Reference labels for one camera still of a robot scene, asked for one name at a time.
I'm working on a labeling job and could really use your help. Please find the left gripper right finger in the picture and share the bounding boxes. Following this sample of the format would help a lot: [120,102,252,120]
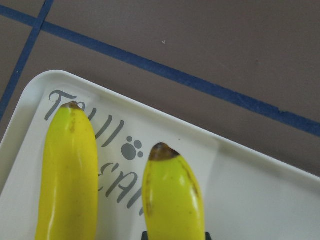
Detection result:
[205,232,212,240]

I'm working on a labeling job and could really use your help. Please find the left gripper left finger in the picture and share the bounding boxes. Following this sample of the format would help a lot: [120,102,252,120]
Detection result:
[141,231,149,240]

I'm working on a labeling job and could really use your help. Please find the yellow banana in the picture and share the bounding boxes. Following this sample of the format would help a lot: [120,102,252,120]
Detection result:
[142,142,206,240]
[35,101,98,240]

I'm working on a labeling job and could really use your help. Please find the white bear tray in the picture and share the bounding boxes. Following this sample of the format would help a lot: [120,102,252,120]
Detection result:
[0,70,320,240]

